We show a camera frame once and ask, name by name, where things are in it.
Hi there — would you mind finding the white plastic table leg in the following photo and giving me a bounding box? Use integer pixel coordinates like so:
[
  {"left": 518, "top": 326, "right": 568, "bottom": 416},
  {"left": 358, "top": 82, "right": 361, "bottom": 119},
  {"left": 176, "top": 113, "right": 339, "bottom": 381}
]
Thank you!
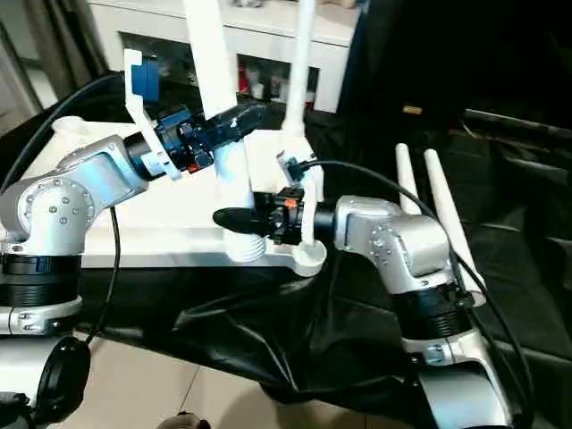
[
  {"left": 283, "top": 0, "right": 319, "bottom": 137},
  {"left": 395, "top": 143, "right": 423, "bottom": 217},
  {"left": 183, "top": 0, "right": 267, "bottom": 263},
  {"left": 423, "top": 147, "right": 485, "bottom": 307}
]

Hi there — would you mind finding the white cabinet with glass doors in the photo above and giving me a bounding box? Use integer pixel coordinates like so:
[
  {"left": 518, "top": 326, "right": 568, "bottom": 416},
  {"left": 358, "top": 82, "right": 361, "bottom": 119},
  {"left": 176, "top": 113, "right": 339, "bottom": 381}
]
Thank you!
[{"left": 85, "top": 0, "right": 360, "bottom": 114}]

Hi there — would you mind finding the grey curtain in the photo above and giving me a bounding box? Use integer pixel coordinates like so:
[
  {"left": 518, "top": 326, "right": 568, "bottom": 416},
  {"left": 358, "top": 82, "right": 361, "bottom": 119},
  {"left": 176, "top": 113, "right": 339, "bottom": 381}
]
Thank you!
[{"left": 36, "top": 0, "right": 101, "bottom": 86}]

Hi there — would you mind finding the black mat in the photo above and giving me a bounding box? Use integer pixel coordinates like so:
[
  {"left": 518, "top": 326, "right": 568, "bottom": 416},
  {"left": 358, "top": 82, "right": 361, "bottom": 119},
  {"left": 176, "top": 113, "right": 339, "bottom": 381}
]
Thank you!
[{"left": 0, "top": 85, "right": 572, "bottom": 429}]

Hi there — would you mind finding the black box with tan label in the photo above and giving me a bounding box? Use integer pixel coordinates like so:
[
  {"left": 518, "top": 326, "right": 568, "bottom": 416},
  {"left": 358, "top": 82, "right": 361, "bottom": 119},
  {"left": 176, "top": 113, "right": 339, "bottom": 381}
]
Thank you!
[{"left": 353, "top": 0, "right": 467, "bottom": 128}]

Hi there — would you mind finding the dark metal rail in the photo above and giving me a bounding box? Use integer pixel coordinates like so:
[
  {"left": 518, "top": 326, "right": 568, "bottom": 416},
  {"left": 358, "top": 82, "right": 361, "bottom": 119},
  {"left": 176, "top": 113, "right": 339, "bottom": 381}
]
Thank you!
[{"left": 460, "top": 109, "right": 572, "bottom": 137}]

